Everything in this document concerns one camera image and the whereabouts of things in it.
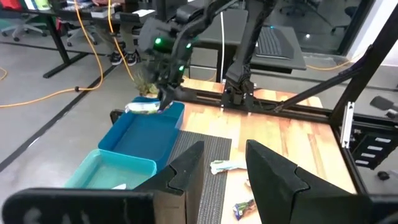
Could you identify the person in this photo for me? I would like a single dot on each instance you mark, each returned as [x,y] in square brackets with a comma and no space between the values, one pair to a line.
[127,57]

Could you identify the pale green cup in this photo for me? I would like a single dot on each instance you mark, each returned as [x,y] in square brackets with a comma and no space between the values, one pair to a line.
[43,4]

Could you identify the spiky green plant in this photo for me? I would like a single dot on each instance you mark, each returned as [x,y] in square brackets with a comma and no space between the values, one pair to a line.
[146,84]

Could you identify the grey office chair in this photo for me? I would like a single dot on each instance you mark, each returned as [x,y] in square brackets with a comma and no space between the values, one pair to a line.
[21,28]
[81,34]

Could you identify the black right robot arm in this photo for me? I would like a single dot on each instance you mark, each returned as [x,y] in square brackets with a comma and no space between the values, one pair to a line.
[245,62]

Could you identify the black bracket white labels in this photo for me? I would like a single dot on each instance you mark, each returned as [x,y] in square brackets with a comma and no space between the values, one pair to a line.
[371,151]

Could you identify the black caster wheel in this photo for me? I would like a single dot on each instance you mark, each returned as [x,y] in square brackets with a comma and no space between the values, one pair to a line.
[383,175]

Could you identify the grey keyboard tray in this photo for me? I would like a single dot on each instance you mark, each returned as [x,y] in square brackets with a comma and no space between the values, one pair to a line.
[298,62]

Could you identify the dark ribbed mat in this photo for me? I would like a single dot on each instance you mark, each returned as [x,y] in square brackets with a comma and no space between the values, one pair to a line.
[214,193]

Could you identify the green red Chewy granola bar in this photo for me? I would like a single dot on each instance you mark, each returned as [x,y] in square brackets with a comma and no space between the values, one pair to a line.
[245,210]

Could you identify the white box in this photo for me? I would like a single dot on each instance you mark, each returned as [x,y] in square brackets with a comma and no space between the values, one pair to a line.
[102,13]

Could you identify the black aluminium frame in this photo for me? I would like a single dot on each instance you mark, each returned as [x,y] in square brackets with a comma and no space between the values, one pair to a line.
[357,77]

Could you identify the silver frame bracket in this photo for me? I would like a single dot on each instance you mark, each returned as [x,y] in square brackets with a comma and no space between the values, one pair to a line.
[347,124]

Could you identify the black paddle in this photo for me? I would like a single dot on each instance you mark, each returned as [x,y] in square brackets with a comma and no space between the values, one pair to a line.
[382,104]

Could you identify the black desk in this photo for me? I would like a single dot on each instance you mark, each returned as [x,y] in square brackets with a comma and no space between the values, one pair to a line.
[57,46]

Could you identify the grey desk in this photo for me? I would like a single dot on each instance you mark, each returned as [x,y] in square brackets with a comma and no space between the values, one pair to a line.
[211,28]

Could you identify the blue plastic bin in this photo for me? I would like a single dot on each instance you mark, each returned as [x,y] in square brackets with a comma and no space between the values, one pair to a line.
[146,137]

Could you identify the white green snack packet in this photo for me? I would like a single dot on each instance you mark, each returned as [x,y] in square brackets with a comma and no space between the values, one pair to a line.
[140,107]

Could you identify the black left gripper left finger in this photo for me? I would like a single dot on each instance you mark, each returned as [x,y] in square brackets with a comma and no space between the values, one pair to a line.
[77,207]

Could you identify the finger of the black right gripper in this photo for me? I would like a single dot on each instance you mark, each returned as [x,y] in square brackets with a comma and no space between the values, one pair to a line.
[164,99]
[176,93]

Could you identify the black keyboard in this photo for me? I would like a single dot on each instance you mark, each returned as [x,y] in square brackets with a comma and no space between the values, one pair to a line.
[273,42]

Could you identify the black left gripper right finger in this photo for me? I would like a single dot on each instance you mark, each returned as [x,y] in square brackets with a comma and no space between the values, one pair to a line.
[280,186]

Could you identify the teal plastic bin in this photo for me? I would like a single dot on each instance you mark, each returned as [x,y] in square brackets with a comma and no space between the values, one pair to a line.
[105,171]

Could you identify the white paper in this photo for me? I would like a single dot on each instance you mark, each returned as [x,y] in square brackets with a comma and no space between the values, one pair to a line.
[143,13]

